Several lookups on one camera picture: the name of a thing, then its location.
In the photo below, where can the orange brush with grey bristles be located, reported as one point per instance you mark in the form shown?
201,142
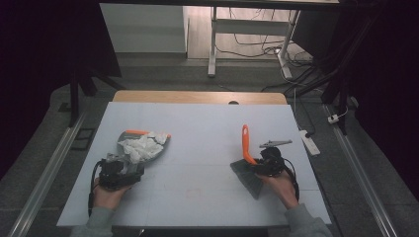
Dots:
247,154

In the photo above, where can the person's left hand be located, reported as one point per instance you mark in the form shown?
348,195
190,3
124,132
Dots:
107,197

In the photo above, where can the aluminium rail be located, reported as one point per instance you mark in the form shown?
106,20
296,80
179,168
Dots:
362,184
46,174

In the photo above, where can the small white connector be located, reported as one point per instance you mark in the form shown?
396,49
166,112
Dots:
333,118

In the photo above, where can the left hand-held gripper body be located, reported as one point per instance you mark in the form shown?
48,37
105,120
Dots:
115,174

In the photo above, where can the white power strip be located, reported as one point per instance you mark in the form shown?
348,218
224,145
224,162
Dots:
309,142

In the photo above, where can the black plug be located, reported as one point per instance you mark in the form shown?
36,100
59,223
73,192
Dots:
309,134

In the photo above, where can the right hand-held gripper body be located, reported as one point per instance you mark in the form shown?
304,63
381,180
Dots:
271,163

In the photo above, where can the black metal stand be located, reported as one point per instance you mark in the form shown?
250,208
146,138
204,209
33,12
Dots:
75,95
339,85

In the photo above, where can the white cabinet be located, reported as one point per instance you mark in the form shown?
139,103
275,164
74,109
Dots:
143,28

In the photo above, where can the grey dustpan with orange edge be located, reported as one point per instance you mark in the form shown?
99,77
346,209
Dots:
138,158

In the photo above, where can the dark curtain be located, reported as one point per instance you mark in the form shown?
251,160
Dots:
385,82
49,49

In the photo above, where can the white tissue paper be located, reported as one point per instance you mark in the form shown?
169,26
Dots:
143,148

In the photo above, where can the person's right hand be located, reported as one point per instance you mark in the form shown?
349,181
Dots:
280,189

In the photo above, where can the white desk frame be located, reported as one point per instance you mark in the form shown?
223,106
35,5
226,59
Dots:
250,28

